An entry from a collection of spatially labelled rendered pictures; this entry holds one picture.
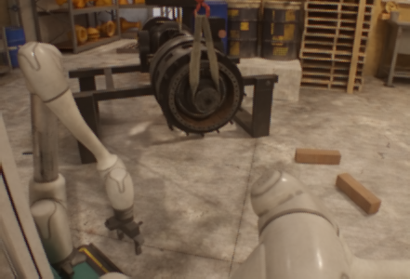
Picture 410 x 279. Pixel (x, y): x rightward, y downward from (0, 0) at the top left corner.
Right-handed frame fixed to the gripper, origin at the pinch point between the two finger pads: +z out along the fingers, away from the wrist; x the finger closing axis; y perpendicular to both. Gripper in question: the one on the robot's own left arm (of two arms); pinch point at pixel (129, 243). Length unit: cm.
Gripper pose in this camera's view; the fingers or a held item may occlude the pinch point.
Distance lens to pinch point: 148.6
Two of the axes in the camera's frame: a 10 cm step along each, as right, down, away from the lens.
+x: -7.5, -2.6, 6.0
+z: 0.0, 9.2, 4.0
